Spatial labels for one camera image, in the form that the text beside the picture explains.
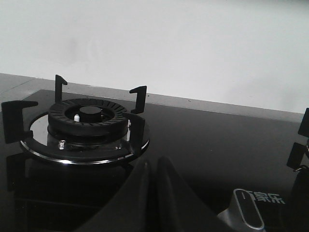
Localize black glass gas stove top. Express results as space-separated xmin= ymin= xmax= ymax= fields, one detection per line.
xmin=0 ymin=90 xmax=309 ymax=232

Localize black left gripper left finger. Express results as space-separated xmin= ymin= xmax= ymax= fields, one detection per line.
xmin=77 ymin=159 xmax=151 ymax=232

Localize left black pan support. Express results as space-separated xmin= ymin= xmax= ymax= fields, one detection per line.
xmin=1 ymin=75 xmax=150 ymax=165

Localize black pan support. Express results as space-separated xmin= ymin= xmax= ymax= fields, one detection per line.
xmin=287 ymin=108 xmax=309 ymax=172
xmin=1 ymin=75 xmax=150 ymax=165

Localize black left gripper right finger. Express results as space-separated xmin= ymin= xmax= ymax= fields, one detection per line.
xmin=156 ymin=157 xmax=232 ymax=232

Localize right black pan support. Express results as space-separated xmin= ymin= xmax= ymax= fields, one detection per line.
xmin=287 ymin=108 xmax=309 ymax=172

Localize left black gas burner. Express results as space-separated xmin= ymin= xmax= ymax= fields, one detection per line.
xmin=48 ymin=98 xmax=128 ymax=141

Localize silver stove control knob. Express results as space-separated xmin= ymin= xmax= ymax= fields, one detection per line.
xmin=217 ymin=188 xmax=265 ymax=232

